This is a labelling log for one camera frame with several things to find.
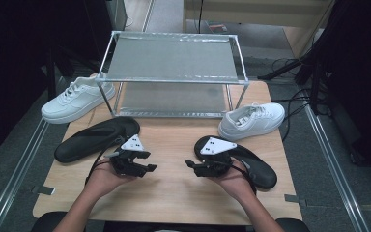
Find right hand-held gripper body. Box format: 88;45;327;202
192;136;238;178

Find black floor cables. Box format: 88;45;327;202
271;57;332;143

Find metal floor rail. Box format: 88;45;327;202
302;104;371;232
0;117;51;232

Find person's right hand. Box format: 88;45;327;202
207;159;257;203

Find right hand-held gripper cable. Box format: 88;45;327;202
230;159;258;196

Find person's leg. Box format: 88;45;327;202
274;217;311;232
30;211;88;232

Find black curtain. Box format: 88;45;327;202
0;0;114;160
294;0;371;177

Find metal shoe rack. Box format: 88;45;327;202
95;30;250;119

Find red flat object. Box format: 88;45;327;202
206;20;229;34

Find person's left hand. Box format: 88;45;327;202
85;158;138;199

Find person's right leg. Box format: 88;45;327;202
274;217;311;232

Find hand-held gripper cable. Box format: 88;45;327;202
85;136;125;187
230;159;258;196

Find white sneaker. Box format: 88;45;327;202
41;72;117;125
217;101;286;142

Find wooden cabinet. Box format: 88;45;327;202
183;0;336;59

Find black slipper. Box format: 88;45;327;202
193;134;278;190
53;116;141;163

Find black stand leg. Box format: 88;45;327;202
256;54;313;81

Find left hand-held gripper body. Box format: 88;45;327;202
104;134;151;178

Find grey tape piece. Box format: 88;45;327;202
284;193;307;207
32;185;56;196

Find person's left leg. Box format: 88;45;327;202
30;211;88;232

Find grey metal cabinet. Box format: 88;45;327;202
105;0;128;32

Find left hand-held gripper cable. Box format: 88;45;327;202
85;136;125;187

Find black hanging cable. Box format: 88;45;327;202
196;0;205;35

